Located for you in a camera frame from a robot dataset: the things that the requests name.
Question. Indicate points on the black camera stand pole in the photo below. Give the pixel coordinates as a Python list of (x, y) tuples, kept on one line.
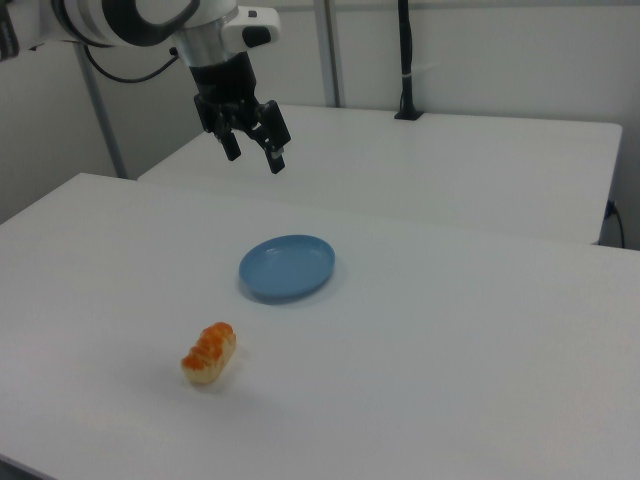
[(407, 45)]

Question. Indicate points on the blue oval plate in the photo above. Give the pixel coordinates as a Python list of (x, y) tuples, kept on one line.
[(285, 267)]

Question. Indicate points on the white side table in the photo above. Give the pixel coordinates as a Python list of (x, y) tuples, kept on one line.
[(425, 170)]

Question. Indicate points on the toy bread with orange crust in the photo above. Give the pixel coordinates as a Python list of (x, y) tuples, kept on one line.
[(209, 356)]

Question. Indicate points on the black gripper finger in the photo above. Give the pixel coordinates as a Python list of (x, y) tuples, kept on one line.
[(274, 130), (230, 142)]

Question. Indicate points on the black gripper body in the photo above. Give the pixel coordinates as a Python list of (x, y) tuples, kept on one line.
[(224, 80)]

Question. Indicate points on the grey metal frame post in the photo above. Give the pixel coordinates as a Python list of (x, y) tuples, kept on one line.
[(331, 50), (102, 115)]

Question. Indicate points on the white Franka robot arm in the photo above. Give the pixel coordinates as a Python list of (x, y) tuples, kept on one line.
[(95, 15)]

